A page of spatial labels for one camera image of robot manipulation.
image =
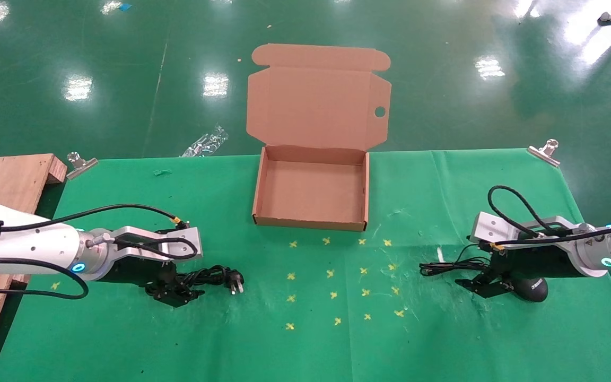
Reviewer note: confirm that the silver metal binder clip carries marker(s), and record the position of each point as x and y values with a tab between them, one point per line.
80	165
545	153

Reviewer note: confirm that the clear plastic wrapper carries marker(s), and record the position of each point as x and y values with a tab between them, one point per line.
204	143

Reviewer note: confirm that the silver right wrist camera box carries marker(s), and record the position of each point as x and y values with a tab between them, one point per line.
488	225

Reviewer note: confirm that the open brown cardboard box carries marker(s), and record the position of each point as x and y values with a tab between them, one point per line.
311	106

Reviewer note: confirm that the small green cloth scrap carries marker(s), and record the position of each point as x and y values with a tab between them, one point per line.
162	172

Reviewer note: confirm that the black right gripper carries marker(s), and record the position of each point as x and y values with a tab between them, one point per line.
533	262

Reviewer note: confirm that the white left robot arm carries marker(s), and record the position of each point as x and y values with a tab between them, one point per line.
24	246

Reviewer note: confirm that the blue tape scrap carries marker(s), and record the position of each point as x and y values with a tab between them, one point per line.
124	7

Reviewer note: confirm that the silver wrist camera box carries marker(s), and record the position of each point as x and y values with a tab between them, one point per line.
488	225
183	241

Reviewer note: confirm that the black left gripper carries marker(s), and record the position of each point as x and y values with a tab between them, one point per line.
136	271

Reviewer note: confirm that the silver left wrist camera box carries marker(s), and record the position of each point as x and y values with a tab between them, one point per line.
183	241

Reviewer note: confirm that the brown wooden board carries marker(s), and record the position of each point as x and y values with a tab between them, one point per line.
3	180

